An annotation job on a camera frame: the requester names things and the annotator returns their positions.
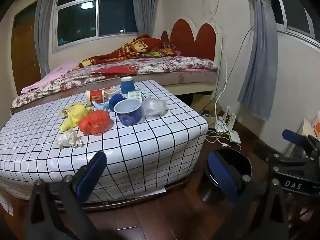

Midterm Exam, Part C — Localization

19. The blue paper bowl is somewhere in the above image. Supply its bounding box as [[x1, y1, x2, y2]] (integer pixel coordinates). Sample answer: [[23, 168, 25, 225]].
[[114, 99, 142, 127]]

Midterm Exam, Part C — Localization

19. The orange white box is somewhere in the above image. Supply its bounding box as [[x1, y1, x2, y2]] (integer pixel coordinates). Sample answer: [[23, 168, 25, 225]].
[[311, 112, 320, 139]]

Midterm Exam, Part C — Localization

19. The brown wooden door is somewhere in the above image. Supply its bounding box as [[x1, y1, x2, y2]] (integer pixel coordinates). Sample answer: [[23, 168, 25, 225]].
[[11, 1, 42, 95]]

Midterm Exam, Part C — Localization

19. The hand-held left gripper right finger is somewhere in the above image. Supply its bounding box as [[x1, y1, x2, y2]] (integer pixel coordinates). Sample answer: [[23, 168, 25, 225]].
[[207, 151, 298, 240]]

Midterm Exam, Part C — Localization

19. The red printed blanket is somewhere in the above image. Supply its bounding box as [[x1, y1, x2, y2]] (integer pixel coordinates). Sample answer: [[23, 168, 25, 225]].
[[72, 35, 164, 70]]

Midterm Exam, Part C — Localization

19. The white cabinet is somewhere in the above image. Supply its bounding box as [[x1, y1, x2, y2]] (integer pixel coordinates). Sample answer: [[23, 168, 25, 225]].
[[285, 111, 320, 160]]

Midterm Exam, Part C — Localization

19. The yellow network cable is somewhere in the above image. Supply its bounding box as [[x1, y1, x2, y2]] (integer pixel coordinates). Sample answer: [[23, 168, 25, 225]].
[[220, 114, 233, 137]]

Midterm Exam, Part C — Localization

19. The grey tied curtain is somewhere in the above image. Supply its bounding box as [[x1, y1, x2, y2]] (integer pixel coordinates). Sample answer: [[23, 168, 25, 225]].
[[237, 0, 279, 122]]

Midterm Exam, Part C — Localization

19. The red paper cup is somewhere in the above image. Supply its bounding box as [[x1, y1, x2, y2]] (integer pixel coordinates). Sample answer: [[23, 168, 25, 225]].
[[86, 90, 105, 106]]

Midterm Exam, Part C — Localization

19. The floral bedsheet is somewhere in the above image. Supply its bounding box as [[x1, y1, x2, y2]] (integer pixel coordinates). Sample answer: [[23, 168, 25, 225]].
[[11, 56, 219, 109]]

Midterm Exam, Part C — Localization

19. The bed frame with mattress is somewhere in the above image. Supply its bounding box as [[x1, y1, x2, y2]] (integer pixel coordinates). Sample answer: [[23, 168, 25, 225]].
[[10, 55, 223, 117]]

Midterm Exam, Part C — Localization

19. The black round trash bin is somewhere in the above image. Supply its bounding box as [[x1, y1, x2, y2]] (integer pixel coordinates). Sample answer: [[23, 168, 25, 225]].
[[200, 148, 253, 203]]

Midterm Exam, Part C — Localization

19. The white tissue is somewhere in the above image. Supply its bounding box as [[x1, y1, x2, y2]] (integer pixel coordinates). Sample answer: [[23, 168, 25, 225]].
[[57, 128, 84, 150]]

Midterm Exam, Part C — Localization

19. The white checked tablecloth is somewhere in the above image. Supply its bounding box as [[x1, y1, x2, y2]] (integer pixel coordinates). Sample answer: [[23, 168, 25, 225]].
[[0, 80, 209, 215]]

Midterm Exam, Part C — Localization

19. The pink cloth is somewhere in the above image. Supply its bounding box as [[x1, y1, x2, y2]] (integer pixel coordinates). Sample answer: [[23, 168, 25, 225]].
[[21, 60, 80, 94]]

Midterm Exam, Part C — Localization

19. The clear plastic bag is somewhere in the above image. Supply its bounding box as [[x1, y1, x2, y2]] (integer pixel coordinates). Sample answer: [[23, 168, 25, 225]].
[[141, 96, 167, 117]]

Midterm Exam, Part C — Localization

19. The blue paper cup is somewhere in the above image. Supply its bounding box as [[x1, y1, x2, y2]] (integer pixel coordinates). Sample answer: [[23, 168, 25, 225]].
[[121, 77, 135, 94]]

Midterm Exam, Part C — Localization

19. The green white carton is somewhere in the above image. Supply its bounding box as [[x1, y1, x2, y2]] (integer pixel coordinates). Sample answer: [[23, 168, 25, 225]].
[[127, 90, 142, 103]]

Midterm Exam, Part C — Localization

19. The white modem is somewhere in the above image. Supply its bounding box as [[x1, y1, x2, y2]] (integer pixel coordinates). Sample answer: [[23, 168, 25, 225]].
[[215, 116, 226, 133]]

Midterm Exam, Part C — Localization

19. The blue plastic bag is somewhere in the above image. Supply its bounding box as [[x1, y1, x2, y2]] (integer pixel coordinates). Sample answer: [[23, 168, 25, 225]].
[[109, 94, 124, 110]]

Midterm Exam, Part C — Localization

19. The colourful printed cloth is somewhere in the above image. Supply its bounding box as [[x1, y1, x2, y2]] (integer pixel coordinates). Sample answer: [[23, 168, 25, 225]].
[[140, 44, 180, 58]]

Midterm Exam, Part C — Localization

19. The thick white cable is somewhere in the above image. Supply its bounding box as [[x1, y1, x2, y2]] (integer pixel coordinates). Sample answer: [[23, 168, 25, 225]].
[[214, 36, 229, 117]]

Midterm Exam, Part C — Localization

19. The orange plastic bag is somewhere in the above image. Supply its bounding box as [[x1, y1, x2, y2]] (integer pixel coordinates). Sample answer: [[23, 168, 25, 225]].
[[78, 110, 111, 135]]

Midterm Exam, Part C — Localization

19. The light blue wrapper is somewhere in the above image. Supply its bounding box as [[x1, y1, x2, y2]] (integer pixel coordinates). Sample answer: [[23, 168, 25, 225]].
[[92, 101, 112, 112]]

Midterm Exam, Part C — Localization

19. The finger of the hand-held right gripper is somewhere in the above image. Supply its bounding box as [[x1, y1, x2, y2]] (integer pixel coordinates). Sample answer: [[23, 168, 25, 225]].
[[254, 144, 283, 170], [282, 129, 320, 155]]

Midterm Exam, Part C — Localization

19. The large sliding window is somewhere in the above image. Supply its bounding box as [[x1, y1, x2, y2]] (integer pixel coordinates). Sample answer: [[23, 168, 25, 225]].
[[54, 0, 140, 52]]

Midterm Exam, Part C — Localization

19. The red padded headboard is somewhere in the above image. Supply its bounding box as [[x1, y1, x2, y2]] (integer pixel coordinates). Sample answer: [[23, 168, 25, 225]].
[[161, 17, 223, 63]]

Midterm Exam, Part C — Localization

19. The small red white box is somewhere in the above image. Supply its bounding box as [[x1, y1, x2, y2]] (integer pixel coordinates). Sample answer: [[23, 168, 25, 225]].
[[104, 87, 120, 100]]

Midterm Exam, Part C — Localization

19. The thin black cable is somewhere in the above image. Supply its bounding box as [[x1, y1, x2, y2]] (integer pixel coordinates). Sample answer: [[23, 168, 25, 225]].
[[199, 27, 252, 112]]

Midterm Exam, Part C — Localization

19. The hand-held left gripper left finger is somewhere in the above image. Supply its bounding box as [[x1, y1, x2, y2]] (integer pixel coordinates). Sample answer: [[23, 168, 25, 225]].
[[24, 151, 108, 240]]

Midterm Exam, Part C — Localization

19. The yellow plastic bag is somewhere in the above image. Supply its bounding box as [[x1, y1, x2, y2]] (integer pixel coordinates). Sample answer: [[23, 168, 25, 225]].
[[59, 103, 92, 132]]

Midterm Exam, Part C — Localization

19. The white router with antennas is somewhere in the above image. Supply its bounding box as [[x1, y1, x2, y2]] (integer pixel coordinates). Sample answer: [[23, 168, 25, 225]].
[[224, 106, 242, 144]]

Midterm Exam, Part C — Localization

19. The corner window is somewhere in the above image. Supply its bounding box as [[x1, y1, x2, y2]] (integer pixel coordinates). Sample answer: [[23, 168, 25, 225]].
[[271, 0, 320, 43]]

